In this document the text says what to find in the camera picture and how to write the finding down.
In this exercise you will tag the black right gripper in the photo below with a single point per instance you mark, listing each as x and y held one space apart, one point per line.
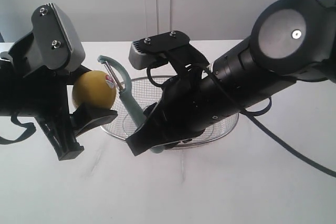
187 107

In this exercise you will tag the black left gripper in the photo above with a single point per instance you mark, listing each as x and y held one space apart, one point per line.
42 93

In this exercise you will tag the yellow lemon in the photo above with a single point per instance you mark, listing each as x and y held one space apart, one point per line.
95 88

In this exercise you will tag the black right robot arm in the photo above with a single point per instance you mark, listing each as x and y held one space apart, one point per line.
291 40

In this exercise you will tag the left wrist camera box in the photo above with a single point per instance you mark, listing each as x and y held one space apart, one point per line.
56 44

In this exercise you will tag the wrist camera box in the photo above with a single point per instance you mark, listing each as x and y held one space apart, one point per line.
171 47
56 44

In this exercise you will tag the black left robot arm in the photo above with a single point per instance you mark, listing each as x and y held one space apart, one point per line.
7 106

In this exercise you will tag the light blue vegetable peeler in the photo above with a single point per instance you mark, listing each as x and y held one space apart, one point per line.
131 114

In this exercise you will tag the white cabinet doors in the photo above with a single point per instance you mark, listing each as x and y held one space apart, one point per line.
125 20

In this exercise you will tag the oval wire mesh basket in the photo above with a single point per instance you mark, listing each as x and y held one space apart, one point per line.
146 94

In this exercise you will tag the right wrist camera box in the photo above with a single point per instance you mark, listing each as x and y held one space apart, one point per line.
171 47

